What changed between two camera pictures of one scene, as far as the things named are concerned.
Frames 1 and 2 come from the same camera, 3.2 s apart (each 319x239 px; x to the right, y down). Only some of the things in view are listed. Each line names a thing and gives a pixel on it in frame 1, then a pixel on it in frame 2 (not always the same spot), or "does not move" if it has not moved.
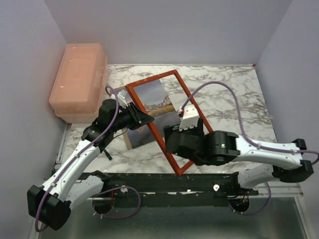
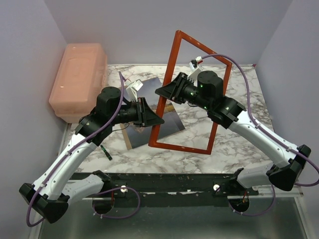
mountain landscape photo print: [154, 98] does not move
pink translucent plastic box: [79, 86] does not move
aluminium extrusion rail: [279, 188] does not move
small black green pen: [107, 154] does not move
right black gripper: [168, 130] -> [173, 90]
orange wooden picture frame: [130, 88] -> [154, 142]
